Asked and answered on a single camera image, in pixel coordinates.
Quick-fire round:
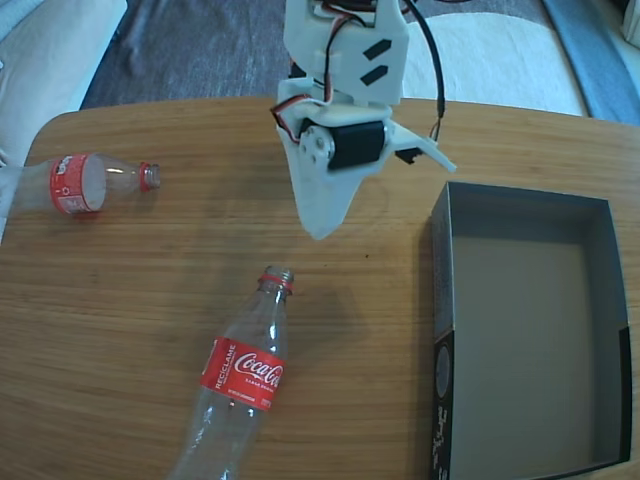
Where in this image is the clear bottle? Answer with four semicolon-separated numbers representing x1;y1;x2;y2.
167;264;296;480
7;151;164;221

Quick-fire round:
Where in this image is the grey cardboard box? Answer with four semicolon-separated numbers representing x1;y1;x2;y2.
430;180;630;480

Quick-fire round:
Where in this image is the white rug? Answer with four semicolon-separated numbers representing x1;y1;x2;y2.
402;10;587;119

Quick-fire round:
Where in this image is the grey carpet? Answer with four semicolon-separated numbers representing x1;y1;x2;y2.
79;0;551;109

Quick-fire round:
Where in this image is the blue cloth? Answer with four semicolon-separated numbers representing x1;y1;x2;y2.
542;0;640;126

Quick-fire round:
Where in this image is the white object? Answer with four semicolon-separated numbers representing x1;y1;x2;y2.
619;0;640;51

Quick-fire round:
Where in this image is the white cushion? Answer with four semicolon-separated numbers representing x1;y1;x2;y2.
0;0;129;166

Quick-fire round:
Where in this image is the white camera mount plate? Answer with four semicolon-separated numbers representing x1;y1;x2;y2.
387;119;459;174

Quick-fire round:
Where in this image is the red black servo wire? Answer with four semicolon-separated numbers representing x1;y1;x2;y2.
269;97;334;132

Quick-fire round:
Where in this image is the black camera cable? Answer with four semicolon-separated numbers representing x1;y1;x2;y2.
399;0;449;141

